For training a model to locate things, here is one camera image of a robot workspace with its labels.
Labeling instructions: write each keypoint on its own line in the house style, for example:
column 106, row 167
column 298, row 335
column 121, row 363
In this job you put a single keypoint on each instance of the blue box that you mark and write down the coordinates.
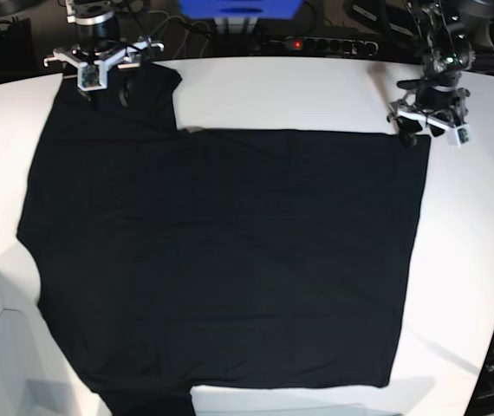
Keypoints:
column 272, row 9

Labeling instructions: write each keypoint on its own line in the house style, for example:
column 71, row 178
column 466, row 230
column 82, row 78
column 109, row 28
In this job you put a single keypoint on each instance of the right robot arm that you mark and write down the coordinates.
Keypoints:
column 100, row 47

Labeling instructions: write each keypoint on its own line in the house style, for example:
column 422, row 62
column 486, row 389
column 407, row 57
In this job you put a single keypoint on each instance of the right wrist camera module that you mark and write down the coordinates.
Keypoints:
column 91, row 78

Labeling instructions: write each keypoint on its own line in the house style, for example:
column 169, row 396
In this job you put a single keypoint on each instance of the white power strip red switch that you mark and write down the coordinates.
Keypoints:
column 325, row 46

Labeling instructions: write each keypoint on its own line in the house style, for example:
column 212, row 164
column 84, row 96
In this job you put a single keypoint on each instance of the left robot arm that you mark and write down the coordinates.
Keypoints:
column 444, row 49

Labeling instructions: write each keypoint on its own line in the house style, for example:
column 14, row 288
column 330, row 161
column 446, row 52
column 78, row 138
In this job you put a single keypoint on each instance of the black T-shirt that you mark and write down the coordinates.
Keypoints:
column 260, row 259

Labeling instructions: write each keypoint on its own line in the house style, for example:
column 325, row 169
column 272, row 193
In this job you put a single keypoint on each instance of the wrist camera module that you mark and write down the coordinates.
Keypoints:
column 91, row 78
column 459, row 135

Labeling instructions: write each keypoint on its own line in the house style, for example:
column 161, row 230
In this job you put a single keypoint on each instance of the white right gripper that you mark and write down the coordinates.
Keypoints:
column 121, row 55

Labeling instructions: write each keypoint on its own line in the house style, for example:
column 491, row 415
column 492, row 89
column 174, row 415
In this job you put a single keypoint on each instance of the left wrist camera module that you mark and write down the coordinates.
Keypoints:
column 459, row 135

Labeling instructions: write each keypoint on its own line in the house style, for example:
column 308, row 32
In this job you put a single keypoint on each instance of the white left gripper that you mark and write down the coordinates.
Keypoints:
column 435, row 109

